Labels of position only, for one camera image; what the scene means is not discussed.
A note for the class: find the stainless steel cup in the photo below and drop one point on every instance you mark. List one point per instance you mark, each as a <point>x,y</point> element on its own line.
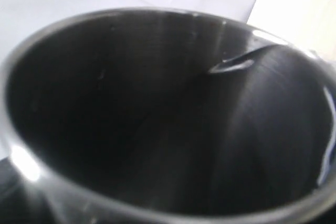
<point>144,115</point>

